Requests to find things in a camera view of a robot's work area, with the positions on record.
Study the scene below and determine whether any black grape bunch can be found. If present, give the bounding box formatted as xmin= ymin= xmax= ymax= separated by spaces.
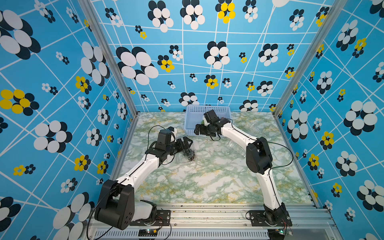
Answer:
xmin=184 ymin=149 xmax=196 ymax=161

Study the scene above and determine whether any clear plastic clamshell container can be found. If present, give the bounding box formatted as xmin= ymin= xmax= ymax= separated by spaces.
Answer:
xmin=173 ymin=137 xmax=197 ymax=163

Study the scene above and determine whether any white perforated plastic basket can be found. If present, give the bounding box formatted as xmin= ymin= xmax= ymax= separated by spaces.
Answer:
xmin=184 ymin=105 xmax=232 ymax=136

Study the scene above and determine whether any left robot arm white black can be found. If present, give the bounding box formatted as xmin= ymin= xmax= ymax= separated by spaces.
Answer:
xmin=94 ymin=137 xmax=194 ymax=230

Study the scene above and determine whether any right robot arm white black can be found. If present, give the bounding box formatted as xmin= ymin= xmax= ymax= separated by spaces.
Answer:
xmin=194 ymin=118 xmax=293 ymax=227

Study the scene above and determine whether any left green circuit board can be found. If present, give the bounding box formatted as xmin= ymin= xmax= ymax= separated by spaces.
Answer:
xmin=138 ymin=229 xmax=159 ymax=238

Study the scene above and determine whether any green circuit board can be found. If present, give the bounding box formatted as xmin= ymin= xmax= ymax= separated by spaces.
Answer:
xmin=268 ymin=230 xmax=285 ymax=240
xmin=138 ymin=229 xmax=159 ymax=238

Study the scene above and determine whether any right green circuit board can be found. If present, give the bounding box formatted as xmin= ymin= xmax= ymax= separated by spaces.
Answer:
xmin=268 ymin=230 xmax=285 ymax=240

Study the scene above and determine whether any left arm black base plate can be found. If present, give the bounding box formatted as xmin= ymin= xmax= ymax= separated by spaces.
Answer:
xmin=130 ymin=210 xmax=171 ymax=227

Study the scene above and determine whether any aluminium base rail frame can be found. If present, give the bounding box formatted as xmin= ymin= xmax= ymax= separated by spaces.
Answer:
xmin=83 ymin=204 xmax=342 ymax=240

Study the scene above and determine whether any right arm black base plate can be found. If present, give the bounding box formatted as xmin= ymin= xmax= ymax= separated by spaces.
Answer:
xmin=246 ymin=210 xmax=293 ymax=227

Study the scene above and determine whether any aluminium corner post right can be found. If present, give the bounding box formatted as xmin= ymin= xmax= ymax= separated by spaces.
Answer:
xmin=273 ymin=0 xmax=348 ymax=119

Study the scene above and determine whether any aluminium corner post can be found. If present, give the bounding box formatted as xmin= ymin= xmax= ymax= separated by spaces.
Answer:
xmin=79 ymin=0 xmax=138 ymax=119
xmin=273 ymin=0 xmax=348 ymax=119

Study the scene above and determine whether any aluminium corner post left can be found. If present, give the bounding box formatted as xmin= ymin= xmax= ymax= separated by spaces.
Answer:
xmin=79 ymin=0 xmax=138 ymax=119

